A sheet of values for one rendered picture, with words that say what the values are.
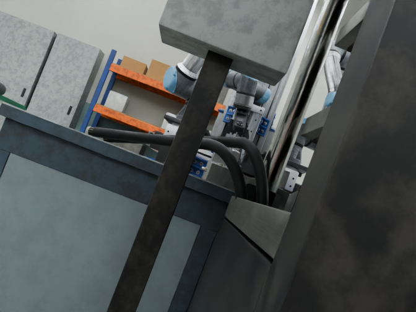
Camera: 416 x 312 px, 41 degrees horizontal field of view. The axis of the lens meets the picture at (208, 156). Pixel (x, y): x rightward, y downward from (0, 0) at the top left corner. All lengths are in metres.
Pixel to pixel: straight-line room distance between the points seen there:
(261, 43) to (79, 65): 6.36
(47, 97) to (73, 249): 5.97
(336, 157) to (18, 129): 1.24
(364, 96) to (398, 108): 0.04
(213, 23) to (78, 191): 0.67
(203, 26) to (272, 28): 0.15
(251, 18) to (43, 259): 0.90
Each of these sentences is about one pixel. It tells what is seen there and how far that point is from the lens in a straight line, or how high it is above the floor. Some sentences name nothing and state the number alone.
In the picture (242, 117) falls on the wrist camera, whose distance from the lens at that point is 2.15.
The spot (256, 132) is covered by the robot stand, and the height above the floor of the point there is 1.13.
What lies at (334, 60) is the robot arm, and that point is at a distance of 2.68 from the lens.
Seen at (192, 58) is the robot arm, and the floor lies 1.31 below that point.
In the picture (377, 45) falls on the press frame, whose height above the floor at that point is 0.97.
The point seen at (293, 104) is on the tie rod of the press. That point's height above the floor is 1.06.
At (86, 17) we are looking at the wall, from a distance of 7.99.
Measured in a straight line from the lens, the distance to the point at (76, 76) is 7.50.
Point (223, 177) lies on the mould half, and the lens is 1.72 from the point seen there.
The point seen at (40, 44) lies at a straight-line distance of 7.71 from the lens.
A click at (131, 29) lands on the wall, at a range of 7.84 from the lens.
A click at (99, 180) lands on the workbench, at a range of 1.62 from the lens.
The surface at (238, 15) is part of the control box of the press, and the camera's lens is 1.24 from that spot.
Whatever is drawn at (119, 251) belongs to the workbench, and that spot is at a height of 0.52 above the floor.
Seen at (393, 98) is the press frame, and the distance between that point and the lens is 0.59.
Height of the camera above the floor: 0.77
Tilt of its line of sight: 3 degrees up
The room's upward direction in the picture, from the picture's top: 21 degrees clockwise
